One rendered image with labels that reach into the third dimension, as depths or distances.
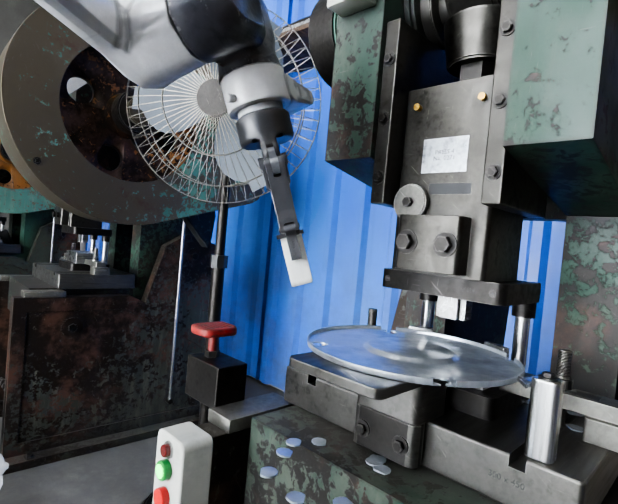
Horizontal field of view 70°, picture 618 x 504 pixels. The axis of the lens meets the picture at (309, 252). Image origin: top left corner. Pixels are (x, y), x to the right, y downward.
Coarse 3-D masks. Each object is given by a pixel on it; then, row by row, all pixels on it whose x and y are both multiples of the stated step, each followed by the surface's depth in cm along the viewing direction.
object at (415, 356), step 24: (312, 336) 65; (336, 336) 67; (360, 336) 68; (384, 336) 70; (408, 336) 72; (432, 336) 74; (336, 360) 52; (360, 360) 54; (384, 360) 55; (408, 360) 55; (432, 360) 56; (456, 360) 58; (480, 360) 60; (432, 384) 47; (456, 384) 47; (480, 384) 48; (504, 384) 49
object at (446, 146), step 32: (416, 96) 67; (448, 96) 64; (480, 96) 59; (416, 128) 67; (448, 128) 63; (480, 128) 60; (416, 160) 67; (448, 160) 63; (480, 160) 60; (416, 192) 65; (448, 192) 63; (480, 192) 60; (416, 224) 63; (448, 224) 60; (480, 224) 60; (512, 224) 64; (416, 256) 63; (448, 256) 59; (480, 256) 59; (512, 256) 66
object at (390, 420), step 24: (312, 360) 53; (336, 384) 48; (360, 384) 46; (384, 384) 46; (408, 384) 48; (360, 408) 60; (384, 408) 58; (408, 408) 55; (432, 408) 57; (360, 432) 59; (384, 432) 58; (408, 432) 55; (384, 456) 57; (408, 456) 55
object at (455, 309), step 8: (440, 296) 70; (440, 304) 69; (448, 304) 68; (456, 304) 68; (464, 304) 68; (440, 312) 69; (448, 312) 68; (456, 312) 68; (464, 312) 67; (464, 320) 67
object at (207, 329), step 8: (192, 328) 76; (200, 328) 74; (208, 328) 74; (216, 328) 75; (224, 328) 75; (232, 328) 76; (208, 336) 73; (216, 336) 74; (224, 336) 75; (208, 344) 77; (216, 344) 77
